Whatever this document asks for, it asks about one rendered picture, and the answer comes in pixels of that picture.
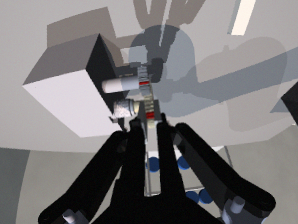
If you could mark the camshaft with tan gear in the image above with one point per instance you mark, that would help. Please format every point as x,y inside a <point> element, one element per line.
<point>148,101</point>

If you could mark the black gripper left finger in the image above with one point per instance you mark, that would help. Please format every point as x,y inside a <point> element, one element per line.
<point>82,200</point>

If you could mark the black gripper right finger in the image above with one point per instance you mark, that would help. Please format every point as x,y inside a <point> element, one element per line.
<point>240,201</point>

